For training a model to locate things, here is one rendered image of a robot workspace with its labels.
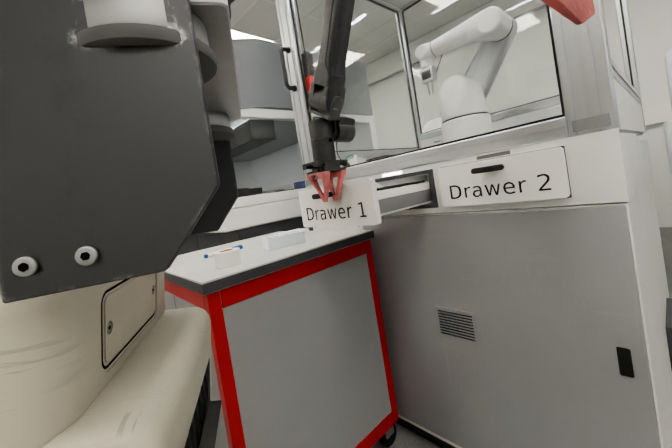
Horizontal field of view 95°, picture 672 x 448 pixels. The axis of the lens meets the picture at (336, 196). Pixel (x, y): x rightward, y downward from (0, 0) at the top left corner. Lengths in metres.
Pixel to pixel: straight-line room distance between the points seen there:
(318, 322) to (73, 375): 0.77
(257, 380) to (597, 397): 0.77
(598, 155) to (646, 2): 3.50
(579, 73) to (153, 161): 0.79
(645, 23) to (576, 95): 3.40
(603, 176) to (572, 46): 0.27
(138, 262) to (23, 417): 0.10
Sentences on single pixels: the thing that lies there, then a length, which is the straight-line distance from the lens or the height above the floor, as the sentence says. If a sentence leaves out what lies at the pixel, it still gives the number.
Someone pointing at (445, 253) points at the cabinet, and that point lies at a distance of 0.97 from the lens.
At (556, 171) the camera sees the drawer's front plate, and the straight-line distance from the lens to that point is 0.82.
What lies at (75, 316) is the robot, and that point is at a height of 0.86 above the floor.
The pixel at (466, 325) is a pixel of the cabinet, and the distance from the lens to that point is 1.02.
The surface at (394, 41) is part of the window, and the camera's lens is 1.08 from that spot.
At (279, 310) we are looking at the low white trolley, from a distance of 0.88.
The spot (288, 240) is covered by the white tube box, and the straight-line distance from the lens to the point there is 1.01.
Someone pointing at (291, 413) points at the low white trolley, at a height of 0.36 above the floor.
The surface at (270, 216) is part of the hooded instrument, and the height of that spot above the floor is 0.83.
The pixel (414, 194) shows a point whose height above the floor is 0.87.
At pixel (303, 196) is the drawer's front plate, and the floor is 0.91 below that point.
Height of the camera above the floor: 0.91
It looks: 1 degrees down
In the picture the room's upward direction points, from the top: 9 degrees counter-clockwise
